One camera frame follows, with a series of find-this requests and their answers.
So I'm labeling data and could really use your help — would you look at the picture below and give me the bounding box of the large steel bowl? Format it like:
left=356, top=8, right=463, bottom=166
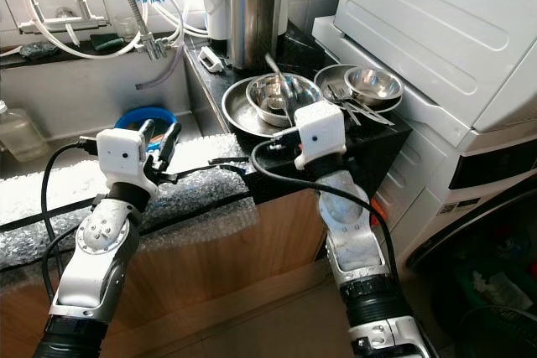
left=246, top=73, right=311, bottom=128

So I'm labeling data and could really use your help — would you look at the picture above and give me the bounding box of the large steel plate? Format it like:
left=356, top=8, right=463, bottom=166
left=221, top=73, right=320, bottom=139

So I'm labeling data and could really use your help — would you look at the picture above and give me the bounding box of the blue plastic bowl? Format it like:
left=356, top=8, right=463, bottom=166
left=115, top=105, right=179, bottom=151

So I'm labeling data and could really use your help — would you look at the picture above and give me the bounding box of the steel spoon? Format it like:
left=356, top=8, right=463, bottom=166
left=264, top=54, right=296, bottom=117

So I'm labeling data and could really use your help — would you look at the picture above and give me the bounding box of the steel plate with cutlery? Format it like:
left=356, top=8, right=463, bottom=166
left=313, top=63, right=405, bottom=114

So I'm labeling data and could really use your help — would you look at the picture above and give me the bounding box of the steel fork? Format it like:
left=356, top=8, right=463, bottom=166
left=326, top=83, right=374, bottom=124
left=331, top=86, right=395, bottom=127

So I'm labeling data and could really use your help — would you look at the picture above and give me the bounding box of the bubble wrap sheet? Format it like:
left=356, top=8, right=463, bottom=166
left=0, top=132, right=261, bottom=271

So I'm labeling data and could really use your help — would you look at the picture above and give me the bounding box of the clear plastic tube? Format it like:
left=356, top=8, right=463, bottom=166
left=134, top=35, right=187, bottom=91

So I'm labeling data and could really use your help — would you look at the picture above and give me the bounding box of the small steel bowl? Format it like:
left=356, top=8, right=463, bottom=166
left=344, top=66, right=404, bottom=107

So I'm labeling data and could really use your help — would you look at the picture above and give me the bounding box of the stainless steel sink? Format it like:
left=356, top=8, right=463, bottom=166
left=0, top=44, right=223, bottom=187

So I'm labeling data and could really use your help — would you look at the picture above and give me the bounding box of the green sponge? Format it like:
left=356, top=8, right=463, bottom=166
left=91, top=31, right=131, bottom=53

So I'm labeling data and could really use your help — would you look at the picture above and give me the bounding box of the stainless steel knife block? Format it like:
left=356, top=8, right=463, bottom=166
left=228, top=0, right=286, bottom=71

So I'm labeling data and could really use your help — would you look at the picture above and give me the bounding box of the white cylinder canister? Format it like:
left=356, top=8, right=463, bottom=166
left=201, top=0, right=232, bottom=43

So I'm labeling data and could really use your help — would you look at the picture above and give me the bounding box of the clear drinking glass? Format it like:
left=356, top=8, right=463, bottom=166
left=112, top=17, right=137, bottom=40

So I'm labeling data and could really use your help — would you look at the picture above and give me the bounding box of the brown wooden cabinet door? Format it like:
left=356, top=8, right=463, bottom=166
left=0, top=186, right=336, bottom=358

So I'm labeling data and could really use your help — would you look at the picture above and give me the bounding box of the clear plastic bottle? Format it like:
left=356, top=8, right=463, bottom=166
left=0, top=100, right=51, bottom=162

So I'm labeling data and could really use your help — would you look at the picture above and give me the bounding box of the dark sponge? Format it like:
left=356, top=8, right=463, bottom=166
left=18, top=41, right=60, bottom=61

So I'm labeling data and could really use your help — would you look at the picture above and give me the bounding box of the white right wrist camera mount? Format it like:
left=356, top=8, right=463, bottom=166
left=294, top=101, right=347, bottom=170

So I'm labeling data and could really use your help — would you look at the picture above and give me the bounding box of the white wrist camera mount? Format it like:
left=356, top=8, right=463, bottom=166
left=294, top=101, right=347, bottom=170
left=96, top=127, right=150, bottom=189

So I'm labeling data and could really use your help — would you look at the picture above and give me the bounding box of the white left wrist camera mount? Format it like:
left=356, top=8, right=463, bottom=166
left=96, top=127, right=150, bottom=189

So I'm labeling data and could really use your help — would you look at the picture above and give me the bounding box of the chrome flexible sprayer hose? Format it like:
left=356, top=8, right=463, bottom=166
left=109, top=0, right=169, bottom=61

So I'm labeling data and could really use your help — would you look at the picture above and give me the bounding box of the white hose loop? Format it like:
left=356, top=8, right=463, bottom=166
left=21, top=0, right=194, bottom=61

